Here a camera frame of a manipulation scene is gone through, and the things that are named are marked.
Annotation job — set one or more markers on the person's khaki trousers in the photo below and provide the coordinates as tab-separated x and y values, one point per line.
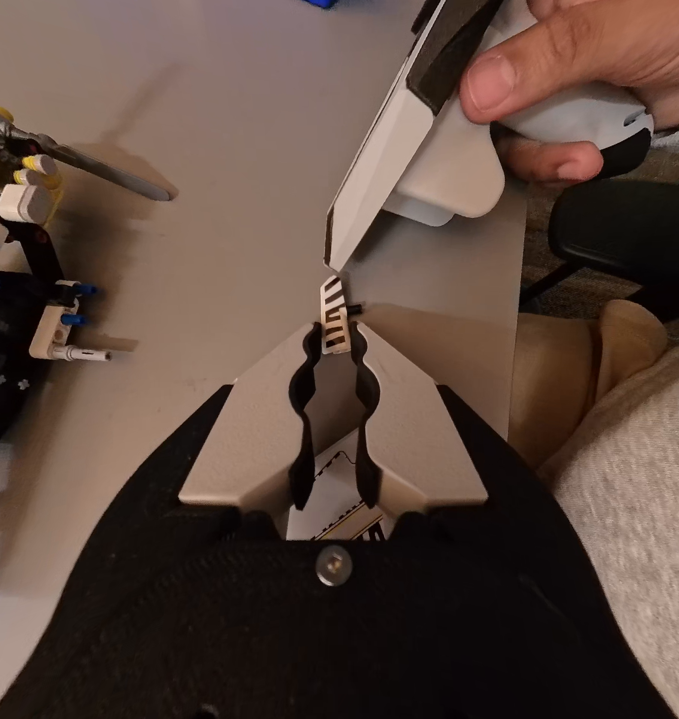
553	365

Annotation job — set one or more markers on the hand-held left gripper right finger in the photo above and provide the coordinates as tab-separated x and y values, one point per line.
423	444

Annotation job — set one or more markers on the white lego piece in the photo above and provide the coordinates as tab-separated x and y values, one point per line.
357	308

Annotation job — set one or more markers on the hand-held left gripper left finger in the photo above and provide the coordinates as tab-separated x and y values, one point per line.
244	444

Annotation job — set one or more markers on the zebra striped lego helicopter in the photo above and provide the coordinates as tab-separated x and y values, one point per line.
25	202

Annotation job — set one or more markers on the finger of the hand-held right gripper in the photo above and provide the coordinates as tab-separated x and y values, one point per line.
384	151
426	216

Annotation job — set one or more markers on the person's grey hoodie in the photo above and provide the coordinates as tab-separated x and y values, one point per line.
626	533

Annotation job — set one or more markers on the zebra sticker sheet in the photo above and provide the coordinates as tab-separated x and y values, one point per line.
328	488

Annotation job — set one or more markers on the person's right hand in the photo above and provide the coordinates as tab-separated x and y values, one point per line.
598	45

